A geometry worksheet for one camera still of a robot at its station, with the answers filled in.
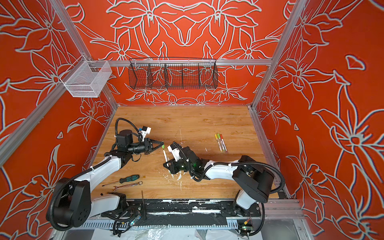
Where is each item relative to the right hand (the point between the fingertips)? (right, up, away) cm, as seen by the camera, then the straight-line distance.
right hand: (161, 166), depth 77 cm
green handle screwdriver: (-21, -9, +5) cm, 23 cm away
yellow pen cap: (+33, +13, +24) cm, 43 cm away
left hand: (0, +11, +1) cm, 11 cm away
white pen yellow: (+34, +7, +18) cm, 40 cm away
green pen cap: (+35, +14, +24) cm, 44 cm away
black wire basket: (+3, +56, +22) cm, 60 cm away
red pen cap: (+37, +13, +23) cm, 45 cm away
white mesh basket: (-50, +51, +17) cm, 73 cm away
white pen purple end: (+37, +8, +19) cm, 43 cm away
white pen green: (+36, +8, +19) cm, 41 cm away
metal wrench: (-13, -11, +5) cm, 18 cm away
